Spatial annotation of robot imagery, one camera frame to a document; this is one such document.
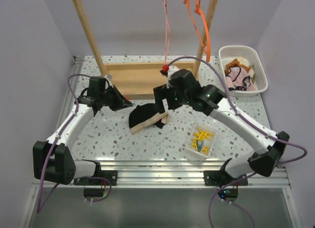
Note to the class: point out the brown cloth in basket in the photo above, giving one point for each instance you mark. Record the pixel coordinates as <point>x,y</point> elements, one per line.
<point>233,63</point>

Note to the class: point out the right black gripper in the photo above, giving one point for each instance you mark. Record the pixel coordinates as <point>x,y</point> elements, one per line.
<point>160,93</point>

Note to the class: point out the white plastic basket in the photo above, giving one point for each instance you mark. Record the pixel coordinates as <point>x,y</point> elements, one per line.
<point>229,53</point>

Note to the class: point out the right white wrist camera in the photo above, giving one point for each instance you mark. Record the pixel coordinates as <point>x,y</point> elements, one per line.
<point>168,71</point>

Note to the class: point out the wooden rack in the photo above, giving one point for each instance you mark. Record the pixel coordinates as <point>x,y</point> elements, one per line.
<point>136,80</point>

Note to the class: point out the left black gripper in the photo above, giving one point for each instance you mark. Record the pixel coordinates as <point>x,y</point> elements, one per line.
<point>121,102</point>

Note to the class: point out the black beige underwear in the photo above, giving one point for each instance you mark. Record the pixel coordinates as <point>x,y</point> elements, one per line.
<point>144,116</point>

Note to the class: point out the clear plastic clip box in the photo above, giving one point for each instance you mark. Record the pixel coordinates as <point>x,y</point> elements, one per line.
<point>210,143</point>

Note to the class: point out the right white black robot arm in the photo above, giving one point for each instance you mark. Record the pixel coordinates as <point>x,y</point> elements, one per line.
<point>268,146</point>

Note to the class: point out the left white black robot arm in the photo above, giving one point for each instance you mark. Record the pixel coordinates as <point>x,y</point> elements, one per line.
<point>52,159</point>

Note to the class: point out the cream cloth in basket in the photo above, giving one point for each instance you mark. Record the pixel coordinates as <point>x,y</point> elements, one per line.
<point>243,63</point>

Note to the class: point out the pink underwear navy trim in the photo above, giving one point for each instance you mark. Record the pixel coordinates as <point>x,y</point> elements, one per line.
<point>237,79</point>

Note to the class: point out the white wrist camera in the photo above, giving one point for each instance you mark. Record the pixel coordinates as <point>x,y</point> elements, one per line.
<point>109,78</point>
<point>168,71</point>

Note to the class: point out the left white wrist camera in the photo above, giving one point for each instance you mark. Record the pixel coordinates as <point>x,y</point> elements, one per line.
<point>109,78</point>

